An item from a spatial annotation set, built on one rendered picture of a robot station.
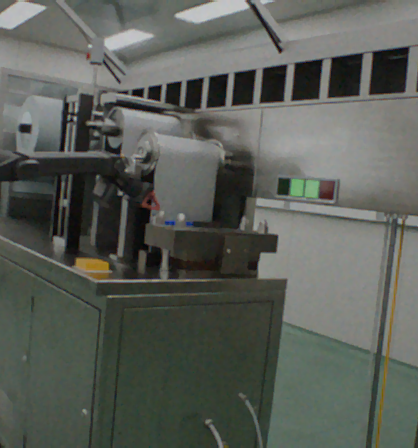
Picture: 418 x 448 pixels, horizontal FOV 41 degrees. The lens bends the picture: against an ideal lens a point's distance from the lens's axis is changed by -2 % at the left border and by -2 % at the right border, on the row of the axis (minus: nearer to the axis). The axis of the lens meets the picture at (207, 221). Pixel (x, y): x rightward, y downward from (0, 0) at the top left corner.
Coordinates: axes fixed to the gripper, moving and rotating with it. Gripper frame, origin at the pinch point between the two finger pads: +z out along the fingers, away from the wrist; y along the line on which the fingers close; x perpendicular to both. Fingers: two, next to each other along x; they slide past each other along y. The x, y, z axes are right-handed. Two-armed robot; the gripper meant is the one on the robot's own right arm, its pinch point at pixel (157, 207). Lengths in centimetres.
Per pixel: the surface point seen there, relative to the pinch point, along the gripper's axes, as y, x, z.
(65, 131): -47, 14, -23
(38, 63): -555, 200, 54
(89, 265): 13.3, -27.9, -15.9
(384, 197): 62, 24, 22
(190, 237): 19.9, -6.2, 3.2
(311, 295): -169, 70, 265
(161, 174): 0.3, 9.1, -5.0
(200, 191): 0.4, 13.4, 10.6
